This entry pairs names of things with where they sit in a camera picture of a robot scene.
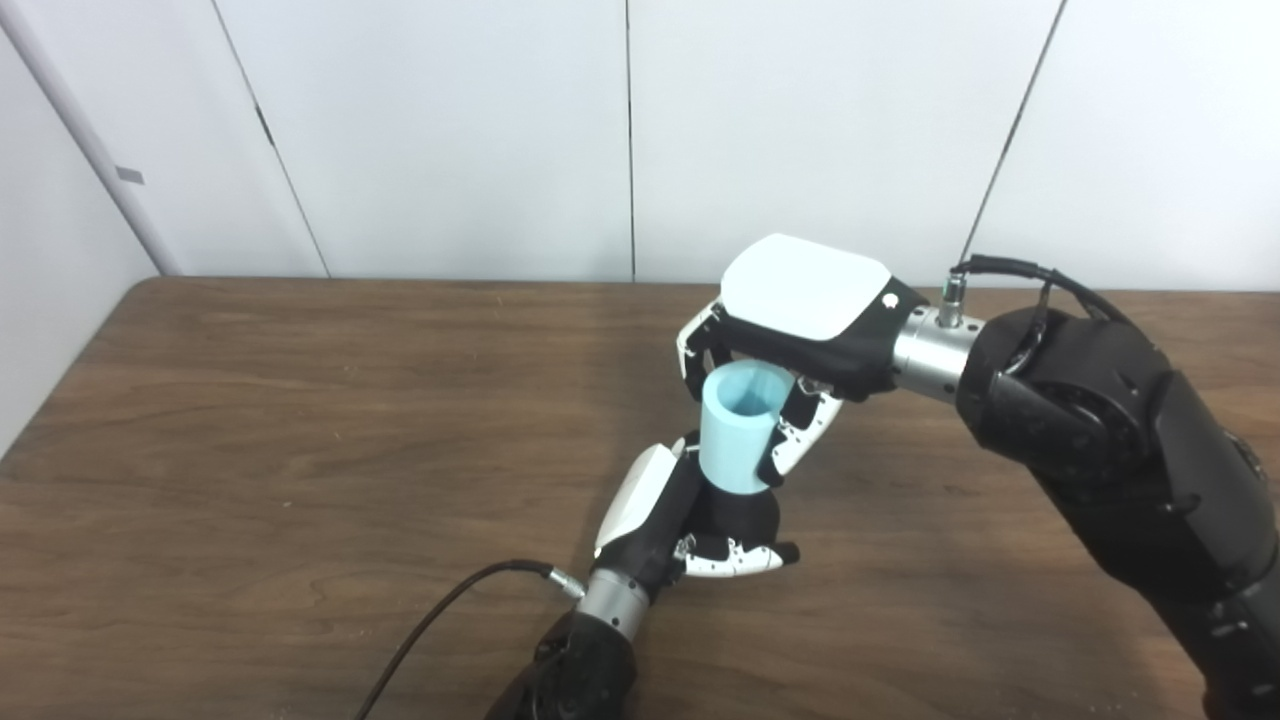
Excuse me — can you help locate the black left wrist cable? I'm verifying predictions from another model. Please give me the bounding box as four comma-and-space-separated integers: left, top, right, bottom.
352, 560, 586, 720

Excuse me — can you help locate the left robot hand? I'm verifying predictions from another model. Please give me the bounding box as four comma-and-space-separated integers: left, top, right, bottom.
592, 432, 801, 603

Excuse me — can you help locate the light blue cylinder cup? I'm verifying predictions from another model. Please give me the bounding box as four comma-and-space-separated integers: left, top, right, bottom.
697, 362, 798, 495

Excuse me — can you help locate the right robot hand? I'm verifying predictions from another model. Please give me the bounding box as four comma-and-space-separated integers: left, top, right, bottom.
676, 234, 931, 489

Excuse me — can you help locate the black nozzle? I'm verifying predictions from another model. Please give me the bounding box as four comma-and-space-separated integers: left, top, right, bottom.
685, 478, 781, 551

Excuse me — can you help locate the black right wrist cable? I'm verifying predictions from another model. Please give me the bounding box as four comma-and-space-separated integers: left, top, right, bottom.
938, 254, 1136, 331

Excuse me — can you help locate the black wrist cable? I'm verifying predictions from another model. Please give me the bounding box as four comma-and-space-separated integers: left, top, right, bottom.
938, 254, 1136, 331
352, 560, 586, 720

